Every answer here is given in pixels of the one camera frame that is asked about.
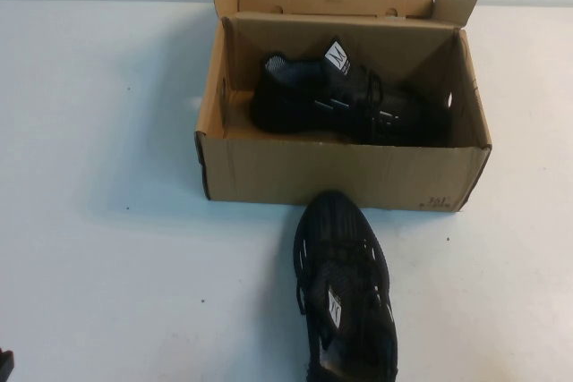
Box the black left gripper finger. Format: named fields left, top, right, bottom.
left=0, top=348, right=17, bottom=382

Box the black mesh sneaker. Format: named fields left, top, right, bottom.
left=293, top=189, right=399, bottom=382
left=249, top=35, right=453, bottom=149

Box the brown cardboard shoe box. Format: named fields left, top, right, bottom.
left=194, top=0, right=493, bottom=214

